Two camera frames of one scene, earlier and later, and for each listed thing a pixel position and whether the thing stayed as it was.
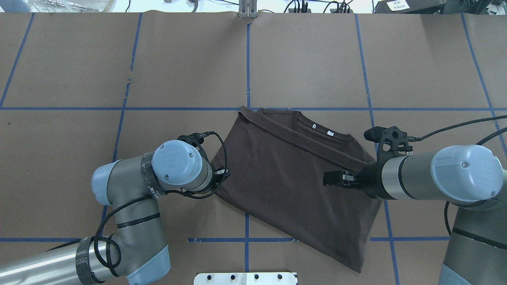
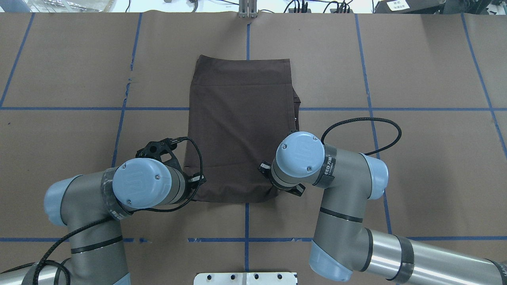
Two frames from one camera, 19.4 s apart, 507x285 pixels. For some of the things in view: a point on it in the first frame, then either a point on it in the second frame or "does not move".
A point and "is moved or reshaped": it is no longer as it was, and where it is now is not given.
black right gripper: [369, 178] -> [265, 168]
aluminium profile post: [248, 8] does not move
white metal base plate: [245, 278] does not move
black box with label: [409, 6] does not move
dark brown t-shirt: [276, 159] is moved or reshaped
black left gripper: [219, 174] -> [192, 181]
